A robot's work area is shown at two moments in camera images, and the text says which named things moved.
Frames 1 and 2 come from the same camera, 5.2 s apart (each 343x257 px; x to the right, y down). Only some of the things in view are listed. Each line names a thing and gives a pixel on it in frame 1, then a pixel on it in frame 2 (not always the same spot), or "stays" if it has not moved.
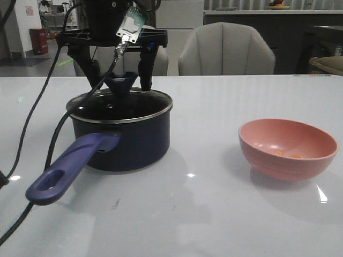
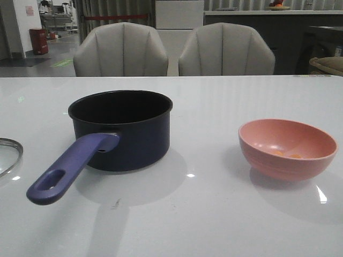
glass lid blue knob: (114, 105) -> (4, 141)
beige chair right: (225, 48) stays
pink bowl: (285, 150) stays
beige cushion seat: (334, 64) stays
